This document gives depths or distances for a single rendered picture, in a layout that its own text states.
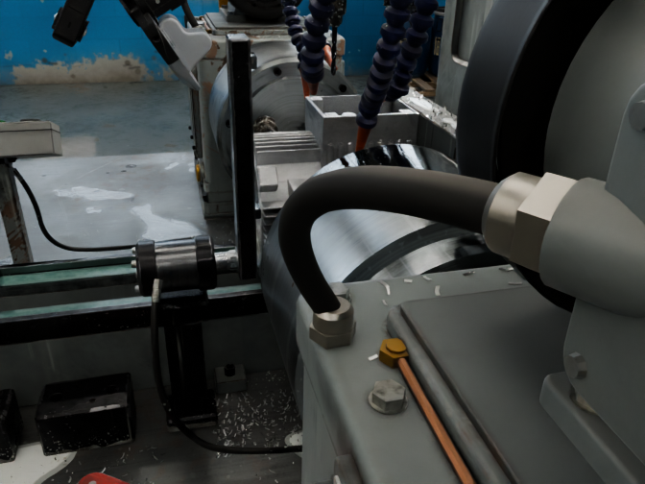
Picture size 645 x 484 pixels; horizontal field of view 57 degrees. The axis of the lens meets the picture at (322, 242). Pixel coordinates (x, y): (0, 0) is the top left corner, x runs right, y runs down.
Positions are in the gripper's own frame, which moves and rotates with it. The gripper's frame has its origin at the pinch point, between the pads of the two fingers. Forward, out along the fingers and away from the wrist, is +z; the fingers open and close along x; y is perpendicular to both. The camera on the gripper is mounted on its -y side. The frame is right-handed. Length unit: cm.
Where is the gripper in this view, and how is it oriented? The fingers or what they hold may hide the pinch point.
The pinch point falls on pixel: (188, 84)
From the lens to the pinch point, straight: 79.3
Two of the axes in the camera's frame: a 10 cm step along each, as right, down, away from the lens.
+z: 4.6, 7.2, 5.1
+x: -2.5, -4.5, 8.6
